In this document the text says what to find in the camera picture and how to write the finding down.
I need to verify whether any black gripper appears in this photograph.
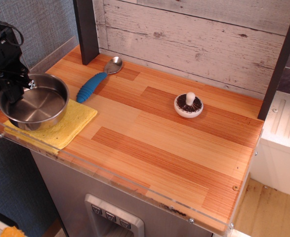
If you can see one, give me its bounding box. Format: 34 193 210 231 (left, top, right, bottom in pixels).
0 27 36 103

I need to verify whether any silver steel pot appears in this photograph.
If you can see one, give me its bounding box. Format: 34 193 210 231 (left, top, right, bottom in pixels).
0 73 70 131

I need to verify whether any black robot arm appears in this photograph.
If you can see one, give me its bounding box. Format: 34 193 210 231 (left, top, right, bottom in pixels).
0 21 35 104

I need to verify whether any yellow folded cloth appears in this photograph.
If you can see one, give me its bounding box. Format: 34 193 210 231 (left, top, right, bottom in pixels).
4 100 97 155

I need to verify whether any clear acrylic edge guard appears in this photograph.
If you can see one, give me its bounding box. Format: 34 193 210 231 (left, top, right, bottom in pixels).
0 117 264 234

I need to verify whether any grey toy fridge cabinet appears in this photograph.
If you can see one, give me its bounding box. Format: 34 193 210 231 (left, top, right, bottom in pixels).
32 152 212 237

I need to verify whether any orange object at corner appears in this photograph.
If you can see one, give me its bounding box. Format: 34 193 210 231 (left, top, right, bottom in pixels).
0 227 25 237

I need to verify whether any silver dispenser panel with buttons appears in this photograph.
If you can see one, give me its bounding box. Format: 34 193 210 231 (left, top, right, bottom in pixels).
84 194 145 237

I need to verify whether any white toy mushroom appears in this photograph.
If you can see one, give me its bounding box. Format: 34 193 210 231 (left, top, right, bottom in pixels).
174 92 204 119

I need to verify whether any white toy sink unit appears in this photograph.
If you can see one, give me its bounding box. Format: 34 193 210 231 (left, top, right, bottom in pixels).
250 91 290 195

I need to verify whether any black cable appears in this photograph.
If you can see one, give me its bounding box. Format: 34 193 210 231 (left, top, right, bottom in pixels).
0 21 25 47

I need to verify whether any blue handled metal spoon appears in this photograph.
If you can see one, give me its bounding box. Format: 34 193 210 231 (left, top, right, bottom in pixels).
76 56 123 103

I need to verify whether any dark left shelf post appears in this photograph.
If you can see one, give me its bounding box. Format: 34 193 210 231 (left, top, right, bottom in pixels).
73 0 99 65

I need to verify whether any dark shelf post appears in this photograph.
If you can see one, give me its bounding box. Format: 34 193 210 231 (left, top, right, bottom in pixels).
257 25 290 120
73 0 99 65

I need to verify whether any dark right shelf post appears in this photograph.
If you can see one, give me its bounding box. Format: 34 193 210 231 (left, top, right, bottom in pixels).
257 25 290 120

